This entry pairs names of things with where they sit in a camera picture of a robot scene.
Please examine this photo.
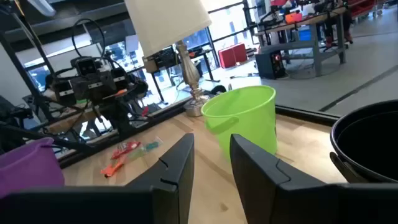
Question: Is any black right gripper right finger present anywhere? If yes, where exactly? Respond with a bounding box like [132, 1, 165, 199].
[229, 133, 398, 224]

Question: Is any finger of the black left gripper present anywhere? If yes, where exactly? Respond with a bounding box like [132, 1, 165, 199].
[110, 67, 131, 91]
[53, 79, 78, 107]

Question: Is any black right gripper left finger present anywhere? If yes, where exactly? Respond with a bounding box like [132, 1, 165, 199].
[0, 133, 195, 224]

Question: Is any red Skittles candy pack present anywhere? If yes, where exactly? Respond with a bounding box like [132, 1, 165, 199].
[110, 139, 142, 160]

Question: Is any purple plastic bucket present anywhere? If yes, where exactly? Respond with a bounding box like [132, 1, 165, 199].
[0, 138, 65, 199]

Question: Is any green candy in clear wrapper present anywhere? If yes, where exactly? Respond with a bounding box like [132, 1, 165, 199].
[126, 146, 147, 162]

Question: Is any teal candy in clear wrapper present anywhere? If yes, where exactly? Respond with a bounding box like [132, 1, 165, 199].
[143, 136, 165, 153]

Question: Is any person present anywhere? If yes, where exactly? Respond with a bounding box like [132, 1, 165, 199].
[313, 0, 354, 47]
[43, 73, 59, 94]

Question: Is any small orange Reese's pack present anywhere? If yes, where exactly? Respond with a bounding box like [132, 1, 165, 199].
[99, 156, 129, 179]

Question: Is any black electronics box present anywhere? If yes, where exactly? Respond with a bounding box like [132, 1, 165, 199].
[143, 45, 180, 75]

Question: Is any white shade silver table lamp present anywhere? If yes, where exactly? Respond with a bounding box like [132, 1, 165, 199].
[124, 0, 213, 118]

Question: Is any black plastic bucket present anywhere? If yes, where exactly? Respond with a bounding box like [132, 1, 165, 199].
[329, 99, 398, 184]

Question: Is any white light tube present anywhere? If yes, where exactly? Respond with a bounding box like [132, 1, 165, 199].
[26, 0, 57, 17]

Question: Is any green plastic bucket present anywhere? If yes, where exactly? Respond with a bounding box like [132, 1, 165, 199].
[201, 85, 277, 160]

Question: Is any red cube seat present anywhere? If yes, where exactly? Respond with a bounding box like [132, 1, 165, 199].
[218, 46, 238, 69]
[231, 42, 249, 64]

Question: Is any black computer tower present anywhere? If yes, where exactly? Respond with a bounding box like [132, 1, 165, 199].
[254, 49, 287, 80]

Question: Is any grey wood top workbench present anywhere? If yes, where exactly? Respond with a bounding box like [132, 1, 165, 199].
[254, 5, 348, 78]

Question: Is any blue box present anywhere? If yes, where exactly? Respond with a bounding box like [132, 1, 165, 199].
[297, 27, 312, 42]

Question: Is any orange box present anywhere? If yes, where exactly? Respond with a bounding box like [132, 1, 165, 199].
[284, 11, 303, 24]

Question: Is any red storage rack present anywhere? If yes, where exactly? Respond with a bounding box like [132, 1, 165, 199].
[347, 0, 379, 19]

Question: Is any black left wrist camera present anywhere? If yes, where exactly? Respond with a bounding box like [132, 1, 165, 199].
[74, 57, 98, 78]

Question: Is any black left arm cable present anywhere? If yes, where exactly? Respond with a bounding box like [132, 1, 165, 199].
[71, 17, 107, 63]

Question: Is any black aluminium table frame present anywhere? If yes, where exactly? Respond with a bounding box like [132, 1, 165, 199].
[0, 29, 341, 170]

